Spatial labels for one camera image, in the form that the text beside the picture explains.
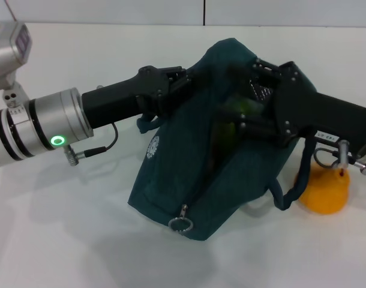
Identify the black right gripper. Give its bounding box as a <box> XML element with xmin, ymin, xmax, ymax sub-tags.
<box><xmin>218</xmin><ymin>58</ymin><xmax>366</xmax><ymax>157</ymax></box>

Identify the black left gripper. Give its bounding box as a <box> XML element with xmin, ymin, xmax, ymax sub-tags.
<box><xmin>81</xmin><ymin>65</ymin><xmax>190</xmax><ymax>127</ymax></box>

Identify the green cucumber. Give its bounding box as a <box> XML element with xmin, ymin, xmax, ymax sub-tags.
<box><xmin>215</xmin><ymin>95</ymin><xmax>266</xmax><ymax>142</ymax></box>

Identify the dark teal fabric bag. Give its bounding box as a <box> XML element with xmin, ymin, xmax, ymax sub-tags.
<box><xmin>127</xmin><ymin>37</ymin><xmax>319</xmax><ymax>242</ymax></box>

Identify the orange yellow pear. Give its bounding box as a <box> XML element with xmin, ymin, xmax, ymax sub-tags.
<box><xmin>293</xmin><ymin>167</ymin><xmax>351</xmax><ymax>215</ymax></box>

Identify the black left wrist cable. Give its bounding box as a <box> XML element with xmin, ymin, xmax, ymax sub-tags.
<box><xmin>64</xmin><ymin>122</ymin><xmax>118</xmax><ymax>166</ymax></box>

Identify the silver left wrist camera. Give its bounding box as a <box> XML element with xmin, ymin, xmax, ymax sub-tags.
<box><xmin>0</xmin><ymin>20</ymin><xmax>33</xmax><ymax>107</ymax></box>

